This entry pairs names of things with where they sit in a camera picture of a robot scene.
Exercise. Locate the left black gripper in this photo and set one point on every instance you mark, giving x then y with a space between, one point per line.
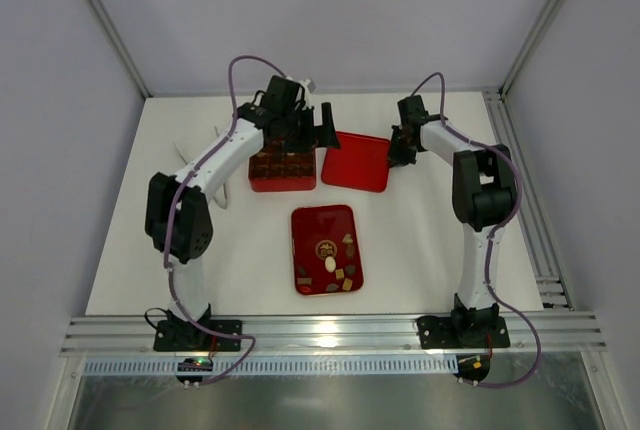
310 126

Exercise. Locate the white oval chocolate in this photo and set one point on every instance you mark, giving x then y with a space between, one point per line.
330 264

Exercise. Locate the dark leaf chocolate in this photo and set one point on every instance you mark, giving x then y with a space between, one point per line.
332 288

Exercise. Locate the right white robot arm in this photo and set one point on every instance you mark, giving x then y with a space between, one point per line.
485 197

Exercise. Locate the red rectangular tray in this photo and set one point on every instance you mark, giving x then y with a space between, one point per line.
316 233

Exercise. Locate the right aluminium frame rails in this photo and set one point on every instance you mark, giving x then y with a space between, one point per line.
542 252

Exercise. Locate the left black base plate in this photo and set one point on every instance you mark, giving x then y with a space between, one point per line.
228 331

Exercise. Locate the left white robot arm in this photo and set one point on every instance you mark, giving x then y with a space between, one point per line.
178 219

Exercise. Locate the red box lid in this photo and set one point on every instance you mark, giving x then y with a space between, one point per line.
360 163

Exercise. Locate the aluminium front rail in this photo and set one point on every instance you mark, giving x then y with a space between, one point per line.
130 335

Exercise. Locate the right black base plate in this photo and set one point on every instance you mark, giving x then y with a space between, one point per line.
445 333

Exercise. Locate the tan shell chocolate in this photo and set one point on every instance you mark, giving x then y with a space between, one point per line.
347 283

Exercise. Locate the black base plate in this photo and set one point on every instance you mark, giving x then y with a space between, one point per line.
445 333
228 331

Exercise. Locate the red compartment chocolate box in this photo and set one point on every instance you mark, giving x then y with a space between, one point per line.
273 170

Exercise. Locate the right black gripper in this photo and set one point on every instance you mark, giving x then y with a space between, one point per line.
400 143

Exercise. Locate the slotted cable duct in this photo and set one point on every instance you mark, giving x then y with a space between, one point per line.
273 365

